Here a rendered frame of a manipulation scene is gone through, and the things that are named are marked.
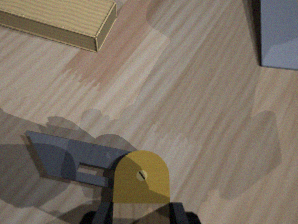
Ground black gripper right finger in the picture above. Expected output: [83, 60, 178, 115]
[169, 202, 201, 224]

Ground l-shaped wooden frame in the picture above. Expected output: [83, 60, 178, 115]
[0, 0, 117, 52]

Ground try square with wooden stock and grey blade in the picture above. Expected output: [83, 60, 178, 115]
[260, 0, 298, 71]

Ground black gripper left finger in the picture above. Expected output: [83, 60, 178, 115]
[80, 202, 114, 224]

